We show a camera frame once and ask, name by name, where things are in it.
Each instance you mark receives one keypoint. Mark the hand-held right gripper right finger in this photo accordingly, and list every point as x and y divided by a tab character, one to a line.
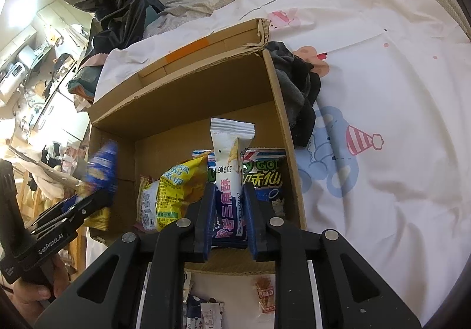
252	226

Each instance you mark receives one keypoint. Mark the small white snack packet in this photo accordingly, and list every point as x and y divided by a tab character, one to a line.
212	314

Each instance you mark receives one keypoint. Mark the yellow snack bag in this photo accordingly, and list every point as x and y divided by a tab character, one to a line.
173	196

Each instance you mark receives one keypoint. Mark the person's left hand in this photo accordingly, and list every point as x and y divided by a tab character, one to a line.
31	294

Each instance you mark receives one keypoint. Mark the brown cardboard box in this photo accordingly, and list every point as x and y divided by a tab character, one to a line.
191	93

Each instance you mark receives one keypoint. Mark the white clothes pile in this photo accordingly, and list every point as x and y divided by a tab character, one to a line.
44	176

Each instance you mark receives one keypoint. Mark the teal cloth bag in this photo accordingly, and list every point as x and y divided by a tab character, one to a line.
86	84

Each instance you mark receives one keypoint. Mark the blue white chip bag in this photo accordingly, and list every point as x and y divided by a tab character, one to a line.
265	181

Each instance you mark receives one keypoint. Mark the white kitchen cabinet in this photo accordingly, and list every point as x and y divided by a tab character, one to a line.
62	115

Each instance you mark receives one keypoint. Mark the white water heater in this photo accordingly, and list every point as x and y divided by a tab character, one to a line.
13	76

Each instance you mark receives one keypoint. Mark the black cloth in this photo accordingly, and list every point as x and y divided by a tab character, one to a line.
298	93

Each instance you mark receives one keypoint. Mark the blue white narrow snack packet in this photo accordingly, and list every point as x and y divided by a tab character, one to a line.
230	152

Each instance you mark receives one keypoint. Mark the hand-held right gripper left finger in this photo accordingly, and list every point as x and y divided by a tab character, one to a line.
206	226

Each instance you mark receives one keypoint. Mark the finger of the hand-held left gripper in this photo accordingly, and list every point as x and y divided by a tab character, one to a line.
94	205
59	209

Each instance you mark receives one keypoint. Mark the small orange snack packet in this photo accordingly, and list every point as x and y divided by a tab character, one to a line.
265	294

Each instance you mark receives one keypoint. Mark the blue cartoon snack bag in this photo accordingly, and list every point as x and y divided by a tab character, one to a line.
102	167

